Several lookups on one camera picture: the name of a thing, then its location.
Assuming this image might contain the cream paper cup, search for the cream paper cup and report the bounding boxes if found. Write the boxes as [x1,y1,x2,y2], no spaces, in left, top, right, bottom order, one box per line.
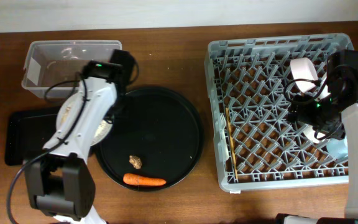
[303,124,324,144]

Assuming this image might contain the light blue plastic cup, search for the light blue plastic cup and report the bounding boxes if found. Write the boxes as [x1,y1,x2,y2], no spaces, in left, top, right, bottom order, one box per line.
[326,138,348,159]

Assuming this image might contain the pink bowl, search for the pink bowl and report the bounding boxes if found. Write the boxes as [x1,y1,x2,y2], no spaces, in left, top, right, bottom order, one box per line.
[290,58,318,93]

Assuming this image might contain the wooden chopstick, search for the wooden chopstick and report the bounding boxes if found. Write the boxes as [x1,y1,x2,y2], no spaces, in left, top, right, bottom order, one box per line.
[225,108,238,181]

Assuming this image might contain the white plastic fork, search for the white plastic fork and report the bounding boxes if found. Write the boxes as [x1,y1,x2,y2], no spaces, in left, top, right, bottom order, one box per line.
[220,113,229,162]

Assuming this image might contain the brown walnut piece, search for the brown walnut piece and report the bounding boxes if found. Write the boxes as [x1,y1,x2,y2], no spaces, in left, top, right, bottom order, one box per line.
[129,156,142,169]

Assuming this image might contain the orange carrot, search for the orange carrot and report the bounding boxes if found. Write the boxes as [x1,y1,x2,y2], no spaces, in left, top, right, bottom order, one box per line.
[123,173,167,187]

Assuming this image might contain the grey plate with food scraps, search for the grey plate with food scraps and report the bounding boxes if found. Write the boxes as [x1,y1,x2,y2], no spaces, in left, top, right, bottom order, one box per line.
[56,93,113,146]

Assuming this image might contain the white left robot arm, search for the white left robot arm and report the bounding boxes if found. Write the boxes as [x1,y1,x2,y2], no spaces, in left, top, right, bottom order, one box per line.
[18,50,139,223]

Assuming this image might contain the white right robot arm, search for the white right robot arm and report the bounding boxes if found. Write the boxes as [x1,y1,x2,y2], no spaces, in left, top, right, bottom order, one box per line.
[275,50,358,223]

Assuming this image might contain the grey dishwasher rack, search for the grey dishwasher rack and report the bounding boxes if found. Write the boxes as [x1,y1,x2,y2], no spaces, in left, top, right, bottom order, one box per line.
[204,33,353,194]

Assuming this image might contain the round black tray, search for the round black tray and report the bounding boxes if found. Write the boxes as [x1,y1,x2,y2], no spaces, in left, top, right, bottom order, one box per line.
[94,87,204,192]

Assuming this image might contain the clear plastic bin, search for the clear plastic bin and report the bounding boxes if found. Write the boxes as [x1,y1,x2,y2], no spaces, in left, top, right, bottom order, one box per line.
[21,40,122,98]

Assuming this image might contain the black rectangular tray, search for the black rectangular tray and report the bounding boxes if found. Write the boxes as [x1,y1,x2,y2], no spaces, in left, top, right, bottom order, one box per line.
[4,106,60,166]

